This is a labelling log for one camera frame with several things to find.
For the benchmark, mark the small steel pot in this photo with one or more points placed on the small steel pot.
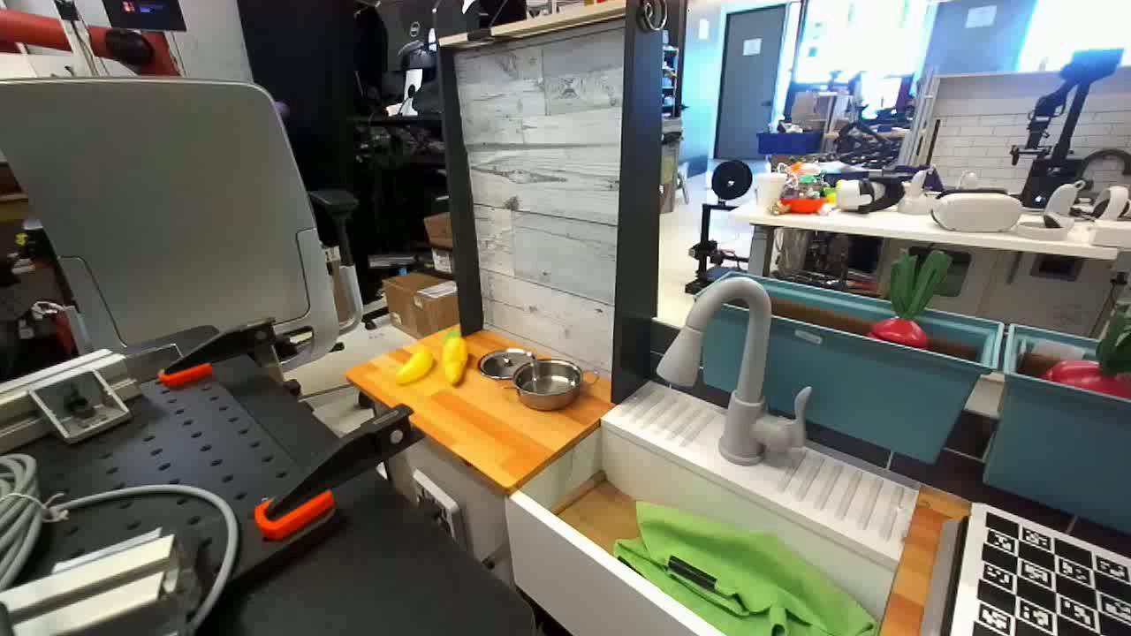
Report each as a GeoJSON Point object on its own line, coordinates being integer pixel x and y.
{"type": "Point", "coordinates": [549, 382]}

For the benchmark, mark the yellow banana plushie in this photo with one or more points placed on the yellow banana plushie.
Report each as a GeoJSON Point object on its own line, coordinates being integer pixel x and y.
{"type": "Point", "coordinates": [414, 364]}

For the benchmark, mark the red radish plushie green leaves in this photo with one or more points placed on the red radish plushie green leaves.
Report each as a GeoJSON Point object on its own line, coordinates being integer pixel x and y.
{"type": "Point", "coordinates": [1099, 360]}
{"type": "Point", "coordinates": [908, 296]}

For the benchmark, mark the grey wood backsplash panel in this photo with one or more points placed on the grey wood backsplash panel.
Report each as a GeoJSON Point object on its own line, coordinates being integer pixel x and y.
{"type": "Point", "coordinates": [541, 199]}

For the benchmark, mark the wooden butcher block counter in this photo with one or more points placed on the wooden butcher block counter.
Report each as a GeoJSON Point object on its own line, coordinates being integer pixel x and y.
{"type": "Point", "coordinates": [471, 410]}

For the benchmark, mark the small cardboard box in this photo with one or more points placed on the small cardboard box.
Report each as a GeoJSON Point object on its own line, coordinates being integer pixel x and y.
{"type": "Point", "coordinates": [421, 302]}

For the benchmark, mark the grey toy faucet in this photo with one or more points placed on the grey toy faucet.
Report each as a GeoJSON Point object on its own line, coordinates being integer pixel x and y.
{"type": "Point", "coordinates": [743, 409]}

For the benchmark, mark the white drawer cabinet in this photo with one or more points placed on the white drawer cabinet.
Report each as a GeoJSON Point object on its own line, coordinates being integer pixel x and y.
{"type": "Point", "coordinates": [455, 497]}

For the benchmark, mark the black filament spool stand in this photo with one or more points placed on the black filament spool stand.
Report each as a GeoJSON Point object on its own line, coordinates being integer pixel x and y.
{"type": "Point", "coordinates": [729, 181]}

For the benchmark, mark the white toy sink unit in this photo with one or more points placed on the white toy sink unit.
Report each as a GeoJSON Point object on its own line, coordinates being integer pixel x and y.
{"type": "Point", "coordinates": [763, 473]}

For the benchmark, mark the colourful toy pile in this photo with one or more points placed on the colourful toy pile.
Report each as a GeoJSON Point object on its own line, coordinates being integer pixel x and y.
{"type": "Point", "coordinates": [801, 194]}

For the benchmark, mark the teal planter box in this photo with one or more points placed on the teal planter box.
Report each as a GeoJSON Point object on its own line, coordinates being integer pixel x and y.
{"type": "Point", "coordinates": [1063, 448]}
{"type": "Point", "coordinates": [848, 382]}

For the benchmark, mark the green plastic object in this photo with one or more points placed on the green plastic object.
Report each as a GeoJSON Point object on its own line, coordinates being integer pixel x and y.
{"type": "Point", "coordinates": [755, 580]}

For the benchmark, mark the white desk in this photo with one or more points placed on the white desk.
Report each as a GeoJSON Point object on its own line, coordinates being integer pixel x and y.
{"type": "Point", "coordinates": [943, 234]}

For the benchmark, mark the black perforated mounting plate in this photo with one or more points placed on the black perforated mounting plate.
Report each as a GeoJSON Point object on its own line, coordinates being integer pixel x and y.
{"type": "Point", "coordinates": [178, 448]}

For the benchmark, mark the white VR headset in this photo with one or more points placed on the white VR headset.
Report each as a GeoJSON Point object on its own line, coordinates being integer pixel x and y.
{"type": "Point", "coordinates": [975, 212]}

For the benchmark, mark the wooden side counter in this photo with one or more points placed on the wooden side counter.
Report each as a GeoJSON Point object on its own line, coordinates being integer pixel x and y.
{"type": "Point", "coordinates": [918, 567]}

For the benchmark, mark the black white calibration board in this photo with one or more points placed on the black white calibration board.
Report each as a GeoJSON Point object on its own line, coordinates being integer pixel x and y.
{"type": "Point", "coordinates": [1044, 576]}

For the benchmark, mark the black kitchen frame post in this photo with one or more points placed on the black kitchen frame post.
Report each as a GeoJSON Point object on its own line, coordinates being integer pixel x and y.
{"type": "Point", "coordinates": [465, 199]}
{"type": "Point", "coordinates": [637, 199]}

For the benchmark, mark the aluminium extrusion bracket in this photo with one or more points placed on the aluminium extrusion bracket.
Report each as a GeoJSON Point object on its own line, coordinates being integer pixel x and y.
{"type": "Point", "coordinates": [71, 395]}
{"type": "Point", "coordinates": [91, 576]}

